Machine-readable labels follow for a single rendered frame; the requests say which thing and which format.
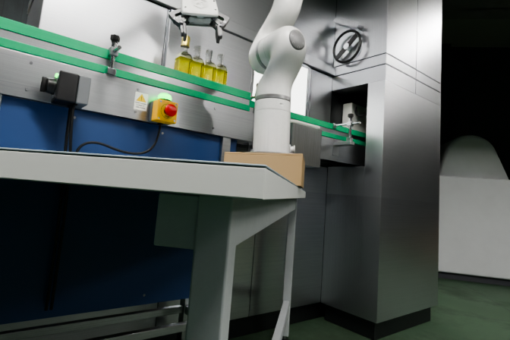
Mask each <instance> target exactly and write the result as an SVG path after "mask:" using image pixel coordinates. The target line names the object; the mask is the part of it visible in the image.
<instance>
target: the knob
mask: <svg viewBox="0 0 510 340"><path fill-rule="evenodd" d="M56 85H57V79H55V78H48V77H42V80H41V85H40V90H39V91H40V92H46V93H50V94H52V95H54V94H55V89H56Z"/></svg>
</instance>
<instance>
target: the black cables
mask: <svg viewBox="0 0 510 340"><path fill-rule="evenodd" d="M74 109H75V105H72V107H69V110H68V119H67V126H66V132H65V146H64V152H67V149H68V152H72V132H73V122H74ZM160 131H161V124H160V125H159V130H158V134H157V137H156V140H155V142H154V144H153V145H152V146H151V147H150V148H149V149H148V150H146V151H143V152H139V153H133V152H128V151H124V150H120V149H117V148H114V147H113V146H109V145H107V144H105V143H100V142H96V141H88V142H85V143H82V144H81V145H79V147H78V148H77V150H76V151H75V152H76V153H78V152H79V150H80V148H81V147H82V146H85V145H87V144H91V143H92V144H99V145H102V146H106V147H108V148H110V149H112V150H116V151H119V152H121V153H127V154H131V155H140V154H144V153H148V152H149V151H150V150H152V149H153V147H154V146H155V145H156V143H157V141H158V139H159V135H160ZM68 135H69V147H68ZM64 185H65V184H61V190H60V199H59V207H58V219H57V225H56V231H55V241H54V247H53V252H52V263H51V268H50V273H49V283H48V289H47V295H46V305H45V311H47V310H48V308H49V298H50V292H51V287H52V296H51V302H50V308H49V309H50V310H53V305H54V299H55V289H56V283H57V278H58V268H59V262H60V256H61V246H62V240H63V234H64V229H65V217H66V211H67V204H68V191H69V184H66V186H65V195H64V198H65V201H64V209H63V215H62V221H61V210H62V202H63V194H64ZM60 221H61V232H60V238H59V244H58V233H59V228H60ZM57 244H58V254H57V260H56V265H55V255H56V250H57ZM54 265H55V275H54V281H53V286H52V277H53V271H54Z"/></svg>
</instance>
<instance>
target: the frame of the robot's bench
mask: <svg viewBox="0 0 510 340"><path fill-rule="evenodd" d="M297 203H298V199H297V198H294V199H280V200H251V199H241V198H232V197H214V196H205V195H190V194H173V193H160V194H159V203H158V210H157V217H156V230H155V237H154V245H157V246H164V247H177V248H184V249H191V250H194V255H193V264H192V272H191V280H190V294H189V303H188V311H187V325H186V333H185V340H228V331H229V321H230V312H231V294H232V285H233V275H234V266H235V248H236V245H238V244H240V243H241V242H243V241H245V240H246V239H248V238H249V237H251V236H253V235H255V234H256V233H257V232H259V231H261V230H263V229H264V228H265V227H267V226H269V225H271V224H272V223H274V222H275V221H277V220H279V219H280V218H281V217H283V216H285V215H287V214H288V230H287V241H286V253H285V275H284V287H283V298H282V308H281V311H280V314H279V318H278V321H277V323H276V327H275V331H274V334H273V337H272V340H288V338H286V337H288V334H289V323H290V310H291V287H292V275H293V263H294V239H295V228H296V215H297ZM282 336H283V337H282ZM285 336H286V337H285Z"/></svg>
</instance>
